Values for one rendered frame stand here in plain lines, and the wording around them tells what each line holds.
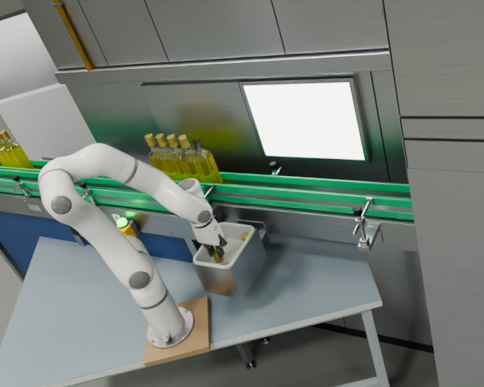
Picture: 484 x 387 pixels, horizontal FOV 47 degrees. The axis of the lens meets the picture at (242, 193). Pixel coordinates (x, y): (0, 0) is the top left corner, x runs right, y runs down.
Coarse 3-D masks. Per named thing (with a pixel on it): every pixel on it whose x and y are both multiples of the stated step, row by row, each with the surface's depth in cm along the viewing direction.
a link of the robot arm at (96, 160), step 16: (96, 144) 167; (64, 160) 169; (80, 160) 166; (96, 160) 166; (112, 160) 168; (128, 160) 171; (80, 176) 172; (96, 176) 170; (112, 176) 170; (128, 176) 172
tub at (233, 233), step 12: (228, 228) 216; (240, 228) 212; (252, 228) 208; (228, 240) 218; (240, 240) 216; (204, 252) 209; (228, 252) 213; (240, 252) 200; (204, 264) 200; (216, 264) 198; (228, 264) 196
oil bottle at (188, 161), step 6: (192, 150) 216; (186, 156) 215; (192, 156) 215; (186, 162) 217; (192, 162) 215; (186, 168) 219; (192, 168) 217; (192, 174) 220; (198, 174) 219; (198, 180) 221
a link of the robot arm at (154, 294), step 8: (128, 240) 194; (136, 240) 195; (136, 248) 190; (144, 248) 195; (152, 264) 201; (152, 280) 198; (160, 280) 199; (144, 288) 196; (152, 288) 196; (160, 288) 197; (136, 296) 197; (144, 296) 195; (152, 296) 195; (160, 296) 197; (144, 304) 197; (152, 304) 197
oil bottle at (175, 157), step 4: (180, 148) 221; (172, 152) 220; (180, 152) 218; (172, 156) 219; (176, 156) 218; (180, 156) 218; (172, 160) 220; (176, 160) 219; (180, 160) 218; (176, 164) 221; (180, 164) 220; (176, 168) 222; (180, 168) 221; (184, 168) 220; (176, 172) 224; (180, 172) 223; (184, 172) 222; (180, 176) 225; (184, 176) 223
